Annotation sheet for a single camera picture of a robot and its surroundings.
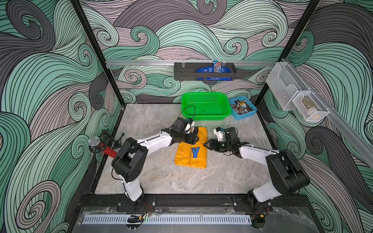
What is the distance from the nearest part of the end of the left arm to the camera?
0.68 metres

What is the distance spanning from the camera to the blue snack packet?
3.00 ft

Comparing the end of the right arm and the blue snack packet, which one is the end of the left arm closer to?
the end of the right arm

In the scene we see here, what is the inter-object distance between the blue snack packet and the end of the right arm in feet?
1.12

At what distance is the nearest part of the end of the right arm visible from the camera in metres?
0.69

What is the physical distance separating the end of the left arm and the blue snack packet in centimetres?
34
